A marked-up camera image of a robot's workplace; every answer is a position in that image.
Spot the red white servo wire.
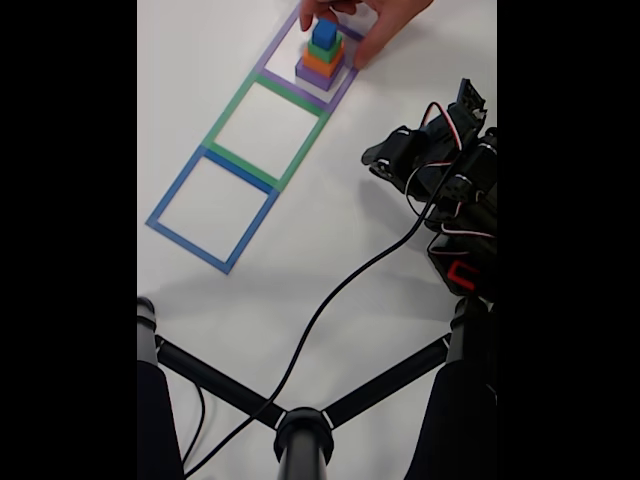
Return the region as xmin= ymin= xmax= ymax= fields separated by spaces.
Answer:
xmin=404 ymin=102 xmax=498 ymax=241

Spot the green block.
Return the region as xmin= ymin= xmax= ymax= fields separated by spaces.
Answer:
xmin=306 ymin=32 xmax=345 ymax=64

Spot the person's hand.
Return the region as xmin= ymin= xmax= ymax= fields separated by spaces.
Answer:
xmin=298 ymin=0 xmax=435 ymax=71

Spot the green tape square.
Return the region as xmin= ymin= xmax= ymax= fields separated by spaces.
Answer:
xmin=205 ymin=69 xmax=332 ymax=194

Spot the purple tape square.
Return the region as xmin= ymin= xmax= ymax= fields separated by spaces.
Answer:
xmin=257 ymin=4 xmax=366 ymax=114

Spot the red table clamp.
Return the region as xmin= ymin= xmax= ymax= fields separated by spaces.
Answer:
xmin=446 ymin=259 xmax=482 ymax=291

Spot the thick black cable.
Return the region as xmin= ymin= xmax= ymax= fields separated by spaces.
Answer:
xmin=184 ymin=149 xmax=466 ymax=480

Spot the thin black cable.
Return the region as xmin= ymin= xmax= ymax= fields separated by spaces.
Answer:
xmin=180 ymin=385 xmax=207 ymax=466

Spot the orange block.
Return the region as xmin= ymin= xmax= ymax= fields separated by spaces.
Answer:
xmin=301 ymin=43 xmax=346 ymax=79

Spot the blue tape square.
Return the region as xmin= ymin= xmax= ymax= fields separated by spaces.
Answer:
xmin=145 ymin=144 xmax=280 ymax=275

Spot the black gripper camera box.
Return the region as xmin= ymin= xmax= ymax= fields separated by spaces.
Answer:
xmin=452 ymin=78 xmax=489 ymax=125

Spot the black tripod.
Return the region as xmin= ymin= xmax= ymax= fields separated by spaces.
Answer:
xmin=137 ymin=295 xmax=498 ymax=480

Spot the large purple block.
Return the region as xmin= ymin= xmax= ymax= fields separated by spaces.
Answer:
xmin=294 ymin=57 xmax=346 ymax=92

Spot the small blue block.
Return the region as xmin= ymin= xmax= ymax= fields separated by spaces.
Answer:
xmin=311 ymin=18 xmax=339 ymax=51

